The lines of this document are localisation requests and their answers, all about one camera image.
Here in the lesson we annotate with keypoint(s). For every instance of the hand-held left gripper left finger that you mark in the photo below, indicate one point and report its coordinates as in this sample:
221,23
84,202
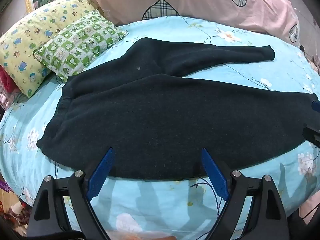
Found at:
101,175

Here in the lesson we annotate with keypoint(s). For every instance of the yellow cartoon print pillow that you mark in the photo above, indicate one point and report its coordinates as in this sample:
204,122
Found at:
25,45

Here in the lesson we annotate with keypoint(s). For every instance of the green checked pillow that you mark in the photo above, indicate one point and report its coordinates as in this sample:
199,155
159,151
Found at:
75,45

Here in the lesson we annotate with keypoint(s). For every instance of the red frilled cloth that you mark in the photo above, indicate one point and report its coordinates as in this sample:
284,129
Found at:
7,80

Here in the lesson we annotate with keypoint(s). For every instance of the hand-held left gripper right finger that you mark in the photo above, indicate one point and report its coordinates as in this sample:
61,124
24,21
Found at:
215,177

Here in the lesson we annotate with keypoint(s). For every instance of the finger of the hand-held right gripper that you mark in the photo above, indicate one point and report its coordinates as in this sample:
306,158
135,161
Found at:
312,136
316,105

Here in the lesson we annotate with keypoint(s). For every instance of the dark pants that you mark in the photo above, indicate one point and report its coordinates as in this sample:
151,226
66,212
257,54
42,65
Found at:
160,117

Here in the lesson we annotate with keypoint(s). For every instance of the clutter beside bed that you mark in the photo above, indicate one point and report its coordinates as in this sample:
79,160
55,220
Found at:
12,205

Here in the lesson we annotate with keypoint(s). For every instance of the blue floral bed sheet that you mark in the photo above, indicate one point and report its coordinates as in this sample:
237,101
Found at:
150,205

